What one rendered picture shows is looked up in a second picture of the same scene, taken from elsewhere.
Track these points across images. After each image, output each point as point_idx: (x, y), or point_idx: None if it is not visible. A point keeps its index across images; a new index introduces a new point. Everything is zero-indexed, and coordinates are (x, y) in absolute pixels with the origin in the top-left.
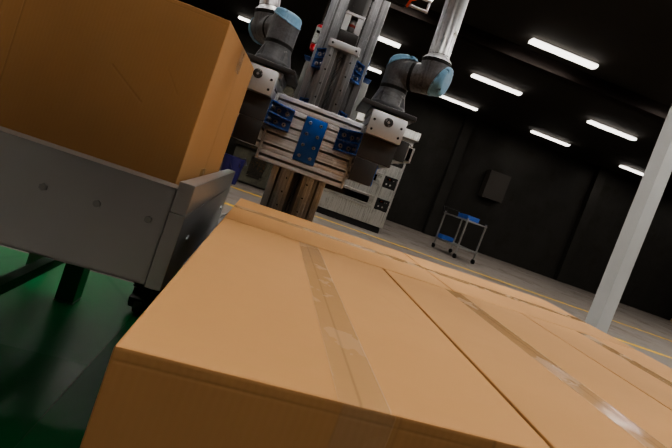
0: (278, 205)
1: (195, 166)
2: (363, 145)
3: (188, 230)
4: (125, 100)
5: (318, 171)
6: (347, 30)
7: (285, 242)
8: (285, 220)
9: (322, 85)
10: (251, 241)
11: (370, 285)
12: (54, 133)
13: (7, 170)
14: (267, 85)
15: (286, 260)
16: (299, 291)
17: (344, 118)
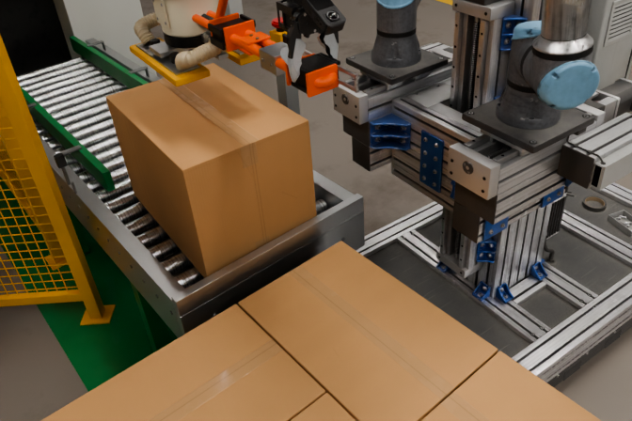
0: (445, 219)
1: (237, 249)
2: (458, 188)
3: (210, 313)
4: (176, 215)
5: (447, 200)
6: None
7: (245, 344)
8: (334, 288)
9: (461, 67)
10: (203, 346)
11: (236, 416)
12: (168, 227)
13: (134, 269)
14: (355, 112)
15: (197, 375)
16: (146, 413)
17: (458, 135)
